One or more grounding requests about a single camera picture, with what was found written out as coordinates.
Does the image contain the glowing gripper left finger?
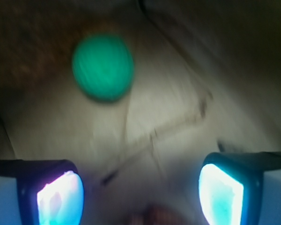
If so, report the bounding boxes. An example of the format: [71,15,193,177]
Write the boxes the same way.
[0,159,84,225]

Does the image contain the brown paper bag bin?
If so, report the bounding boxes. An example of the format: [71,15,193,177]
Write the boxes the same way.
[0,0,281,225]

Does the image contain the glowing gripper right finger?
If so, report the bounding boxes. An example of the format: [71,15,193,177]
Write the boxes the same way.
[198,152,281,225]

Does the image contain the green felt ball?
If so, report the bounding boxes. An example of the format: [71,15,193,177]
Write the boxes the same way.
[72,33,134,102]

